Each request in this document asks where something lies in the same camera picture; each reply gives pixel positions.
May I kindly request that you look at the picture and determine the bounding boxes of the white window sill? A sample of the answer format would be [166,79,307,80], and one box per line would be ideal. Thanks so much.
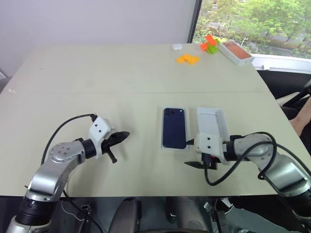
[251,53,311,72]

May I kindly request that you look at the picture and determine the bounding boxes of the yellow toy building blocks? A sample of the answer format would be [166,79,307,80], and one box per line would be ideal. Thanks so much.
[175,53,201,66]

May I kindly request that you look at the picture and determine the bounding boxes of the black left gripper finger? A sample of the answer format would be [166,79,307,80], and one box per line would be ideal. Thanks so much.
[109,131,131,147]
[106,148,118,164]

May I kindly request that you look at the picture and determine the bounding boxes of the dark rounded shape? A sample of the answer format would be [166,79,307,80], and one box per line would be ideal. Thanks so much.
[166,196,210,233]
[113,197,143,233]

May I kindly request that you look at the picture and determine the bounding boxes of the thin white cable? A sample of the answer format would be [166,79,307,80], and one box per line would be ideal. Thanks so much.
[60,200,85,222]

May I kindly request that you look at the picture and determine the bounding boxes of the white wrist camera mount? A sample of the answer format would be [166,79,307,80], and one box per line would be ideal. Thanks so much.
[87,116,115,160]
[195,132,230,166]

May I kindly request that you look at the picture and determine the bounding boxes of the phone box with orange print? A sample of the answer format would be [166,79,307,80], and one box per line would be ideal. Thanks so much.
[218,40,254,67]

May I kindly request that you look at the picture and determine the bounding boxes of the orange toy building block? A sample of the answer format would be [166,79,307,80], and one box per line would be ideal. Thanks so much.
[199,34,218,52]

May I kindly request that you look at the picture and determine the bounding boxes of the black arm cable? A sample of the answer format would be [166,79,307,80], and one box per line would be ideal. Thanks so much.
[204,132,311,186]
[41,113,97,166]

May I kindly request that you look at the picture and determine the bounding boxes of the dark blue smartphone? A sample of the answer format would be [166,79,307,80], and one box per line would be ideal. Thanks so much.
[161,106,188,150]

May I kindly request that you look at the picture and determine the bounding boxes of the person's bare leg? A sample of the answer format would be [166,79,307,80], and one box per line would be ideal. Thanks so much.
[289,106,311,137]

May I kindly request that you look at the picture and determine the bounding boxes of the white box lid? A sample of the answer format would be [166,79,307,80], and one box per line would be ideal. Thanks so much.
[195,106,230,147]

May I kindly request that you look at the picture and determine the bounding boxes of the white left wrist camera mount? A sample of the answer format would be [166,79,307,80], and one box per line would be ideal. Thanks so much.
[87,116,115,160]

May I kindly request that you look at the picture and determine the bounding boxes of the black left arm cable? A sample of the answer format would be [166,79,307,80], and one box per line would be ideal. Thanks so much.
[41,113,97,166]

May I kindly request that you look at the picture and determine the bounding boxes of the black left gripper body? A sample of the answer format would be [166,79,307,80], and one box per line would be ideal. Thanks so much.
[101,136,115,155]

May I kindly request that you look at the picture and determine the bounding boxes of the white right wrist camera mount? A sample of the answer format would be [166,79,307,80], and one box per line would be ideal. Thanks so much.
[195,132,230,166]

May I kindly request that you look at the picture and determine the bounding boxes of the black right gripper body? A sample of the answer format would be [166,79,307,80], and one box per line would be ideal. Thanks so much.
[201,153,218,170]

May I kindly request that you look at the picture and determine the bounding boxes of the black window frame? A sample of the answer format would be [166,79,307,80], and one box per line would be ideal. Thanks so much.
[187,0,203,45]

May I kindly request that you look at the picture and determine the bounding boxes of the green toy building block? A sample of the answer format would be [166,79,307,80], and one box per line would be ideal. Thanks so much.
[206,38,222,55]

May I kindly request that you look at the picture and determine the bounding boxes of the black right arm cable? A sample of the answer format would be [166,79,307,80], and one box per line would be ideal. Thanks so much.
[204,132,311,186]

